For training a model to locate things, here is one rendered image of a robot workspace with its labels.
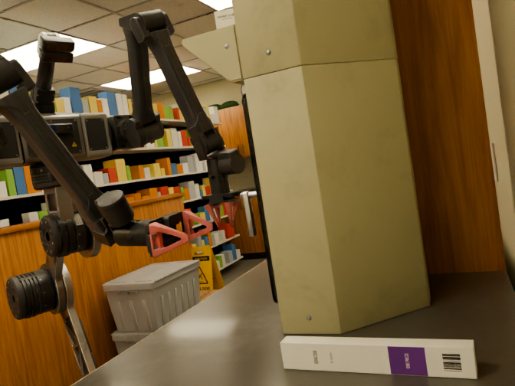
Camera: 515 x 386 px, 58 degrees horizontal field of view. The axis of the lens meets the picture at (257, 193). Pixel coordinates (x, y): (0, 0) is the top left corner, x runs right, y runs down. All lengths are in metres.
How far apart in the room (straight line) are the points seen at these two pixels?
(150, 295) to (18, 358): 0.77
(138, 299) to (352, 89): 2.45
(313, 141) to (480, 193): 0.48
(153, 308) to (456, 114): 2.33
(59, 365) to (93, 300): 0.45
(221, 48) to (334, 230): 0.39
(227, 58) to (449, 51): 0.52
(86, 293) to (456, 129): 2.62
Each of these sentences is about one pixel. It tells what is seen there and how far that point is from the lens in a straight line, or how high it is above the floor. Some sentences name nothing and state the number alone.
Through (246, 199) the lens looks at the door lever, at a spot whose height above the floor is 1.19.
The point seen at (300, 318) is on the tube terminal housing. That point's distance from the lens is 0.87.
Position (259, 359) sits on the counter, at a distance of 0.81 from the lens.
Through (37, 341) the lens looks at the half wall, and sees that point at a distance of 3.02.
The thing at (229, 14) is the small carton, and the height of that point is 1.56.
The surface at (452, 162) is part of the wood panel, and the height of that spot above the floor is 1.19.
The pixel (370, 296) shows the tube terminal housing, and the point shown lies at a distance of 0.88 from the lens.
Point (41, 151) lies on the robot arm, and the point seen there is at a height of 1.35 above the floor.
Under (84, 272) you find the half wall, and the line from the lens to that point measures 3.25.
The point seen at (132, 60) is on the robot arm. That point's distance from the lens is 1.52.
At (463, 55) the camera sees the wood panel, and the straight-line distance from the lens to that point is 1.16.
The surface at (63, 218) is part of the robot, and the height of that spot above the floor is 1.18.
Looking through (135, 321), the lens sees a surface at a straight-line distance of 3.18.
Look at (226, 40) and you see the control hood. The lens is 0.88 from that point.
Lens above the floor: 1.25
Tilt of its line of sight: 3 degrees down
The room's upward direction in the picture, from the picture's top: 9 degrees counter-clockwise
